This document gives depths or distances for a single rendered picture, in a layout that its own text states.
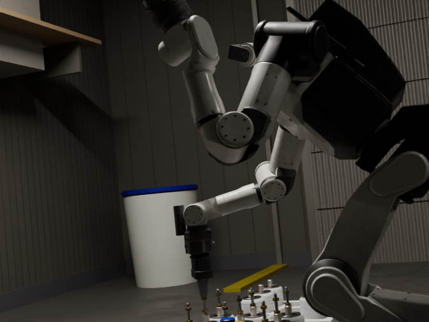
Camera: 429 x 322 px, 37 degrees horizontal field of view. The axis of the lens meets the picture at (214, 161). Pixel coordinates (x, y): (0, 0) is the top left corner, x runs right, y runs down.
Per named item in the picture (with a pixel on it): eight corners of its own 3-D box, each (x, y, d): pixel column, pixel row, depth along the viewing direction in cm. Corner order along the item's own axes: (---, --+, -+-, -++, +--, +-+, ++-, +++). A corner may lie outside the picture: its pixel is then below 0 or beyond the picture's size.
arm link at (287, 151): (286, 184, 209) (303, 122, 199) (294, 204, 197) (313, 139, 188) (252, 180, 207) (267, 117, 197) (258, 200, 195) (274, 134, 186)
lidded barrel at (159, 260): (218, 274, 513) (210, 183, 516) (186, 287, 456) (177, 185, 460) (152, 277, 536) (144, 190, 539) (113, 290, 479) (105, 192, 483)
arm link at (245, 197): (228, 205, 208) (284, 187, 207) (231, 222, 199) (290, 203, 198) (218, 178, 204) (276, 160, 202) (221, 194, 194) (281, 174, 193)
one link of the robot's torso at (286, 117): (418, 103, 177) (320, 29, 187) (432, 58, 144) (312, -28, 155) (346, 184, 176) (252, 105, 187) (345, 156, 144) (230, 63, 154)
